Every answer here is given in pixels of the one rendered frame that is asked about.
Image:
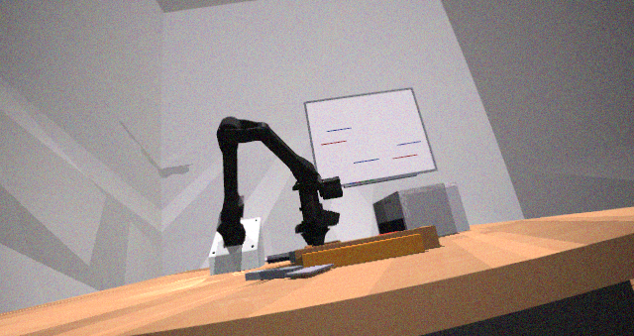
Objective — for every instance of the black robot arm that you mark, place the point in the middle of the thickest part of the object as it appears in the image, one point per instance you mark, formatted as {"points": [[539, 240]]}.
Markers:
{"points": [[232, 131]]}

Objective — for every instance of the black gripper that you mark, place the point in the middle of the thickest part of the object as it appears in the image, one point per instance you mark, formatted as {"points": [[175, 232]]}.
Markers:
{"points": [[314, 227]]}

